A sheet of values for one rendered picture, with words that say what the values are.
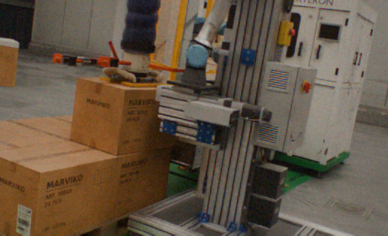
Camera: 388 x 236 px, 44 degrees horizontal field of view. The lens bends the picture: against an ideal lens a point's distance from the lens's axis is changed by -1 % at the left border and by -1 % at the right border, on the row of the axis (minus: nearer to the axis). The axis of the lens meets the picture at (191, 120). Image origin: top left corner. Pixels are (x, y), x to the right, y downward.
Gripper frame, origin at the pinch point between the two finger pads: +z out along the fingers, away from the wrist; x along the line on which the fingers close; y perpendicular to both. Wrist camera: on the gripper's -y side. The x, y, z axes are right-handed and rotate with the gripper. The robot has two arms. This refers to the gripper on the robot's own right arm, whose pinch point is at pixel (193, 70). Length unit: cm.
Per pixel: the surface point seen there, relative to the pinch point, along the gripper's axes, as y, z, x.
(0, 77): 8, 39, -194
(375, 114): -873, 79, -51
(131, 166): 45, 62, -5
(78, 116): 60, 37, -40
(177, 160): -6, 65, -5
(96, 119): 60, 36, -25
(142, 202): 26, 90, -6
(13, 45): 1, 10, -190
